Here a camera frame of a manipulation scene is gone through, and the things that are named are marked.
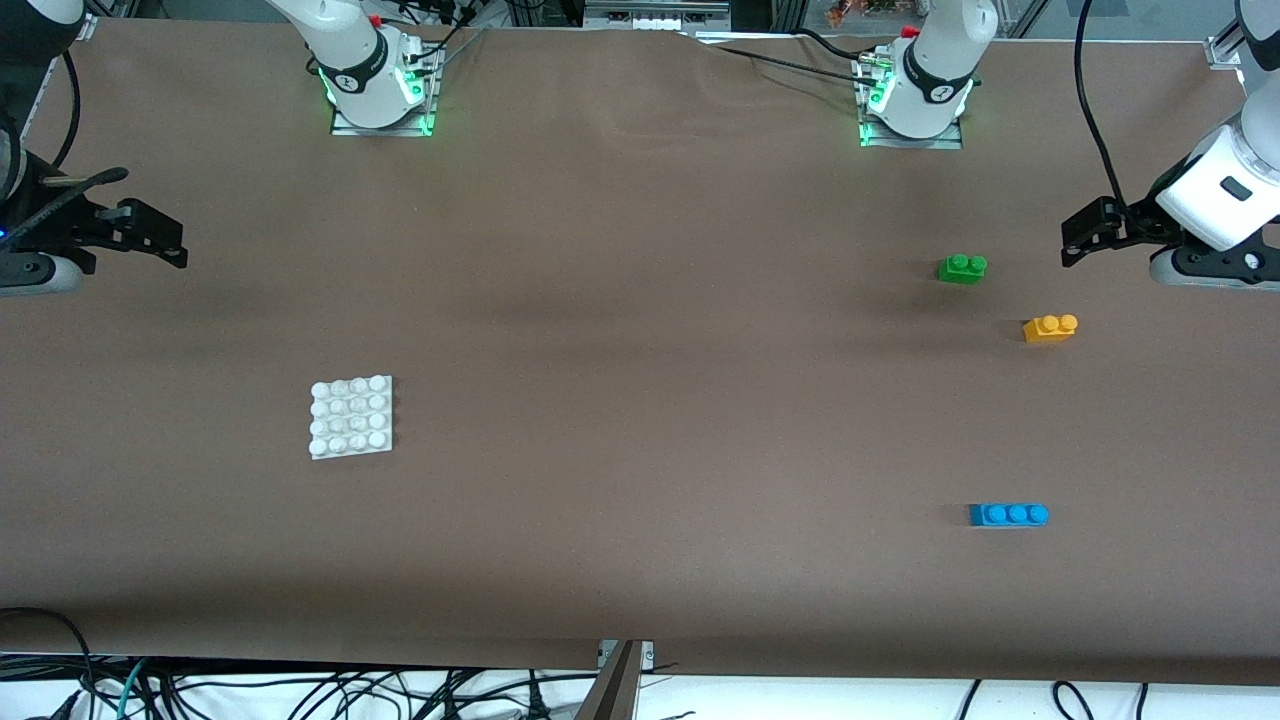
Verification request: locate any white studded base plate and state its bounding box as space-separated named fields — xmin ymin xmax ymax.
xmin=308 ymin=375 xmax=394 ymax=461

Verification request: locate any blue toy block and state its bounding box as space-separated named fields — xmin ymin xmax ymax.
xmin=968 ymin=503 xmax=1050 ymax=528

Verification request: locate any orange background item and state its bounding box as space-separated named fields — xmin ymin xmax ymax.
xmin=825 ymin=0 xmax=906 ymax=26

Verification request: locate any brown table cover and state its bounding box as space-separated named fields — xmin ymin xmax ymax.
xmin=0 ymin=18 xmax=1280 ymax=691

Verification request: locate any grey box with connectors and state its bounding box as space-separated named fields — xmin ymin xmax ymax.
xmin=584 ymin=0 xmax=733 ymax=31

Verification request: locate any aluminium table edge profile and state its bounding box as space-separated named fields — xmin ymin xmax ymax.
xmin=575 ymin=640 xmax=656 ymax=720

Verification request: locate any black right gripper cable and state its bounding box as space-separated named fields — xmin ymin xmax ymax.
xmin=35 ymin=167 xmax=131 ymax=216

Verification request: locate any short black curved cable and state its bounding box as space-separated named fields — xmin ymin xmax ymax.
xmin=795 ymin=28 xmax=866 ymax=59

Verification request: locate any long black table cable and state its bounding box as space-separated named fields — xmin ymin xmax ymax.
xmin=712 ymin=44 xmax=886 ymax=77

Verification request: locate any teal floor cable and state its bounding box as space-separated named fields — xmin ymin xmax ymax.
xmin=110 ymin=655 xmax=153 ymax=720

